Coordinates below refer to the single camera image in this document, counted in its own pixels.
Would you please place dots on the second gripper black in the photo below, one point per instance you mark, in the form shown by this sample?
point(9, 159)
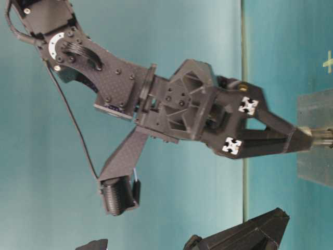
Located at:
point(102, 244)

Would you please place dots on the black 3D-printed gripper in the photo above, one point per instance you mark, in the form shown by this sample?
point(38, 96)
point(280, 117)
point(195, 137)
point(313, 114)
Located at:
point(196, 105)

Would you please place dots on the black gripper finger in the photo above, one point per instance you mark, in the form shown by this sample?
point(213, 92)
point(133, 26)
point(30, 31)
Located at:
point(262, 232)
point(254, 105)
point(268, 142)

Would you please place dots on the silver metal washer bushing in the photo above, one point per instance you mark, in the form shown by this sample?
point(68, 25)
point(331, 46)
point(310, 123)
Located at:
point(306, 130)

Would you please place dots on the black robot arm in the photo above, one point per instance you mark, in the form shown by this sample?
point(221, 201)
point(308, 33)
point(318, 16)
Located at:
point(68, 53)

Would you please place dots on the front threaded steel shaft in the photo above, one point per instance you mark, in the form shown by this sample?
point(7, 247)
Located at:
point(321, 141)

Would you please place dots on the threaded steel shaft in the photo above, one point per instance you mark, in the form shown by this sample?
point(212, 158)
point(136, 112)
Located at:
point(321, 133)
point(321, 141)

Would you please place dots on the rear threaded steel shaft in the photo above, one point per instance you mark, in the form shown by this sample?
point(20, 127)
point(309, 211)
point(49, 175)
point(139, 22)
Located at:
point(321, 133)

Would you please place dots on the grey metal base block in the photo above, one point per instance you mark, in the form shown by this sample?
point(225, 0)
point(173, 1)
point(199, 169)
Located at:
point(315, 111)

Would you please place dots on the green tape cross marker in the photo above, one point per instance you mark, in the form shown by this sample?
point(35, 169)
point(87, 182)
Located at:
point(329, 62)

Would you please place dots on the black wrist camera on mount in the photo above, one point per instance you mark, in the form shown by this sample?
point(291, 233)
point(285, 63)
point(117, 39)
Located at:
point(120, 187)

